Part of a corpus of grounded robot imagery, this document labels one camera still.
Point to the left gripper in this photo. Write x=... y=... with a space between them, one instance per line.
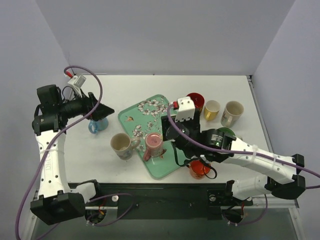
x=92 y=105

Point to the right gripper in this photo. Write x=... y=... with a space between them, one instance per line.
x=165 y=127

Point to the blue glazed mug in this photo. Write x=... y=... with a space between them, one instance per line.
x=96 y=126

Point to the black mug red interior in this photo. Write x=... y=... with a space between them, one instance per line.
x=198 y=99

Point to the yellow mug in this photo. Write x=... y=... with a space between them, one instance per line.
x=211 y=110

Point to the tall cream floral mug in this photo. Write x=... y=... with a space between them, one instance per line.
x=228 y=131

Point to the beige patterned mug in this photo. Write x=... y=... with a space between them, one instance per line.
x=123 y=145

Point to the pink mug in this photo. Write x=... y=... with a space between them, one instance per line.
x=154 y=146

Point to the orange mug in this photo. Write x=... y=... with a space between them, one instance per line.
x=198 y=170

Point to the cream mug umbrella design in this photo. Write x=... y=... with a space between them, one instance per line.
x=232 y=112

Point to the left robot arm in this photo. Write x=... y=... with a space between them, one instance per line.
x=56 y=201

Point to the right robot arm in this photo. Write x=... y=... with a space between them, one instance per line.
x=277 y=175

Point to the green floral serving tray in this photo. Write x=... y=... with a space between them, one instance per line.
x=143 y=120

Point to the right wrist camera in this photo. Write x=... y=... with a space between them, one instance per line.
x=185 y=109

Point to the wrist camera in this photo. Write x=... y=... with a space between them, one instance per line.
x=185 y=109
x=76 y=82

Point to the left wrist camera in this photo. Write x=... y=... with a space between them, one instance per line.
x=76 y=82

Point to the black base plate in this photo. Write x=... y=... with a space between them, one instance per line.
x=168 y=201

